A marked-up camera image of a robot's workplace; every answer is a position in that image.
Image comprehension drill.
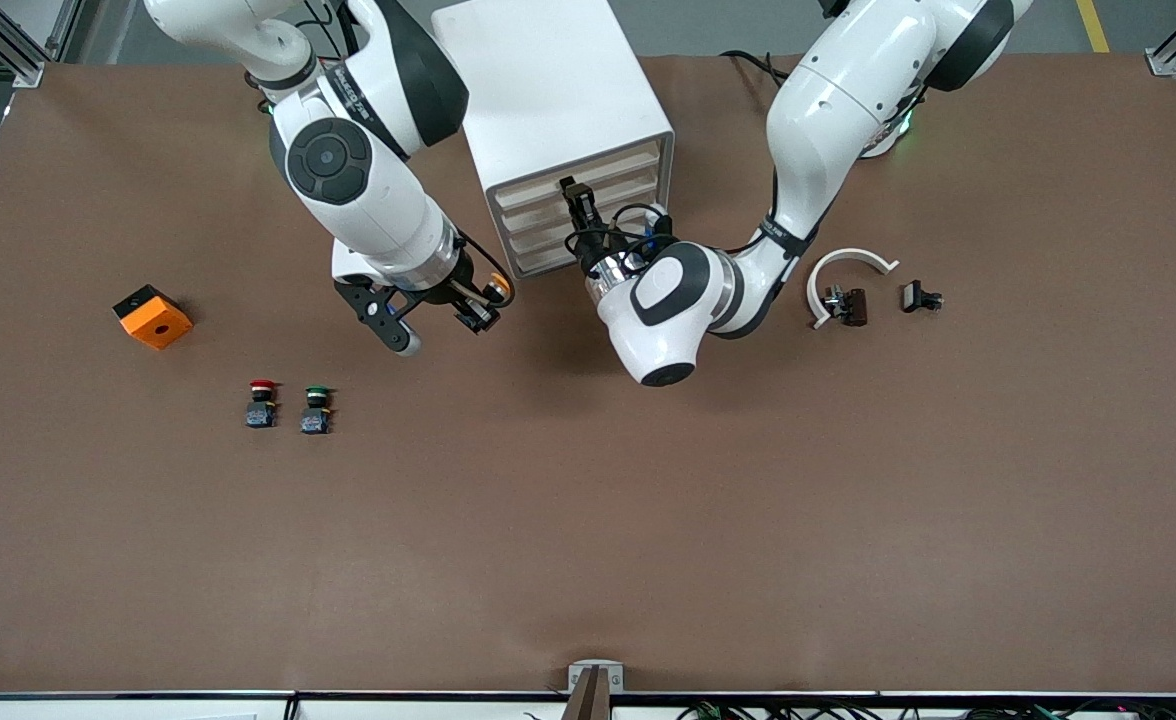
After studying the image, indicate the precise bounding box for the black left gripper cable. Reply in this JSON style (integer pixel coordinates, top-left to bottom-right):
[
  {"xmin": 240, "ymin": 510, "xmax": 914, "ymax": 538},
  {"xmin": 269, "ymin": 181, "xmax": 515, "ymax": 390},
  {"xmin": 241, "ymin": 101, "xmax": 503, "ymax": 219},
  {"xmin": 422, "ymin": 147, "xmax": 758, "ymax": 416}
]
[{"xmin": 566, "ymin": 202, "xmax": 673, "ymax": 263}]

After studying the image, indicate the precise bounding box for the red push button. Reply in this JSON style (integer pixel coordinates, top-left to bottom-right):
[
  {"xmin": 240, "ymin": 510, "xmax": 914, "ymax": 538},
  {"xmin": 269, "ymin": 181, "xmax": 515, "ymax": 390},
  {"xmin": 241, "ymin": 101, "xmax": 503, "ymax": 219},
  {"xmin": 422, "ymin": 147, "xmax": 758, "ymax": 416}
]
[{"xmin": 245, "ymin": 379, "xmax": 280, "ymax": 429}]

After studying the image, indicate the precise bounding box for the yellow push button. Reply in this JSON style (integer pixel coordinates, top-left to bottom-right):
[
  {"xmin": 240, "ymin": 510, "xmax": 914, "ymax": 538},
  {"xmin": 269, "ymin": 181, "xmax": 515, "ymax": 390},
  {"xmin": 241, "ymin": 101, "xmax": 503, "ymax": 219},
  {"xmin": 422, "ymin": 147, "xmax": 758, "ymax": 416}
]
[{"xmin": 468, "ymin": 277, "xmax": 512, "ymax": 326}]

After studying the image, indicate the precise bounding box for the grey metal table bracket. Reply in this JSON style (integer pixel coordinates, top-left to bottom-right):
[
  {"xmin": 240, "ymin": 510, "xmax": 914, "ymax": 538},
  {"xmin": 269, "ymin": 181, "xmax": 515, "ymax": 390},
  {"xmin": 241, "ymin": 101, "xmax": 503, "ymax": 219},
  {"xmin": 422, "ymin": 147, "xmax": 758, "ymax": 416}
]
[{"xmin": 567, "ymin": 660, "xmax": 626, "ymax": 720}]

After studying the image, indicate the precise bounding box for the white curved plastic piece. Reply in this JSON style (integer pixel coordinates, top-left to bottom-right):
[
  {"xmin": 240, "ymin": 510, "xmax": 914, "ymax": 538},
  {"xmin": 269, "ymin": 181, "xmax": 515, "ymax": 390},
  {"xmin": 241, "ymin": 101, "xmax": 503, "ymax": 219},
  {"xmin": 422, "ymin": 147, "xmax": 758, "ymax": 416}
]
[{"xmin": 806, "ymin": 248, "xmax": 900, "ymax": 331}]

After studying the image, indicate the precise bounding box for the black arm base cable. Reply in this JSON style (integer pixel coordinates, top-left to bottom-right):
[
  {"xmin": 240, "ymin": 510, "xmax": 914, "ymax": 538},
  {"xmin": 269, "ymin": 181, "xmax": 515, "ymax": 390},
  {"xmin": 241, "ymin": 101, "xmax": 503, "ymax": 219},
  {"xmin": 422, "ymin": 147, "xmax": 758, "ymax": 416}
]
[
  {"xmin": 720, "ymin": 48, "xmax": 791, "ymax": 87},
  {"xmin": 293, "ymin": 0, "xmax": 361, "ymax": 59}
]

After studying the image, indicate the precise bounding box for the black left arm base cable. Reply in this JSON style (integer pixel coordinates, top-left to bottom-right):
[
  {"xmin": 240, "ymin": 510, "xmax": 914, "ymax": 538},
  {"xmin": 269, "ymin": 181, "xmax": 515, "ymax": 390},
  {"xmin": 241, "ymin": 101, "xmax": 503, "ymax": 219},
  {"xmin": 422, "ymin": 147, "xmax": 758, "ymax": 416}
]
[{"xmin": 720, "ymin": 48, "xmax": 791, "ymax": 87}]

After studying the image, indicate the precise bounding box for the brown table cover sheet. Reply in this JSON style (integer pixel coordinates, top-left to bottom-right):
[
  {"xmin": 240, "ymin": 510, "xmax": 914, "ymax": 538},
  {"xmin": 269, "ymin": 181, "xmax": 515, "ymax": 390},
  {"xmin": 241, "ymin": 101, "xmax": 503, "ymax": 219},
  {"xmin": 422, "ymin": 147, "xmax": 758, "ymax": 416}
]
[{"xmin": 0, "ymin": 55, "xmax": 1176, "ymax": 696}]

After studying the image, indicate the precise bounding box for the dark brown electrical component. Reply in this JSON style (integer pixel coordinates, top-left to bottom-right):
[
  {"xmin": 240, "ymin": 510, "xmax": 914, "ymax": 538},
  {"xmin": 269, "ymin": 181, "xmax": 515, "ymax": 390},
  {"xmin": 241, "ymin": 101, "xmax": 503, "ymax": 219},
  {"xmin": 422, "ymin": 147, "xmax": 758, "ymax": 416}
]
[{"xmin": 823, "ymin": 286, "xmax": 869, "ymax": 327}]

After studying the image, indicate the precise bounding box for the black right arm base cable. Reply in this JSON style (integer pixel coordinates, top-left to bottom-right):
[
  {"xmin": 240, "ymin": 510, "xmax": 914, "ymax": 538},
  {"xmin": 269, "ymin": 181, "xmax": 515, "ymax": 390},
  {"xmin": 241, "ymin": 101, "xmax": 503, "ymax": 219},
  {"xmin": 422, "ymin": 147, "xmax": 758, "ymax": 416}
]
[{"xmin": 293, "ymin": 0, "xmax": 361, "ymax": 59}]

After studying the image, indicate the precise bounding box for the green push button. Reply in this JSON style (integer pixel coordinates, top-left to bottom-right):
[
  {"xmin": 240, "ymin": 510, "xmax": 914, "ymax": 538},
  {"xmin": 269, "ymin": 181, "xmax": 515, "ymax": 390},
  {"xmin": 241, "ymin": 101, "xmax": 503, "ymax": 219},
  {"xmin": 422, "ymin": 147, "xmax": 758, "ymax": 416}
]
[{"xmin": 299, "ymin": 385, "xmax": 335, "ymax": 436}]

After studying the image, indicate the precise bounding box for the orange and black button box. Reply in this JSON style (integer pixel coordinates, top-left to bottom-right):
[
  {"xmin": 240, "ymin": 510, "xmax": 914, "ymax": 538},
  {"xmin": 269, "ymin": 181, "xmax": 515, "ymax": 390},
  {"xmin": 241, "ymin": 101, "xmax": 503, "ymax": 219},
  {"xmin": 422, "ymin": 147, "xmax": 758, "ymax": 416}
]
[{"xmin": 112, "ymin": 284, "xmax": 194, "ymax": 351}]

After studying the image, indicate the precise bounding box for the white table edge rail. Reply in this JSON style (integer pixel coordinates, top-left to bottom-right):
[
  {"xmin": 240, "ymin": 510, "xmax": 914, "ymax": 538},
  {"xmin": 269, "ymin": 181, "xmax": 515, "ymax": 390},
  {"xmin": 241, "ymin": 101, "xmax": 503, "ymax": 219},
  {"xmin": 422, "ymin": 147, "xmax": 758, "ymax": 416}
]
[{"xmin": 0, "ymin": 690, "xmax": 1176, "ymax": 720}]

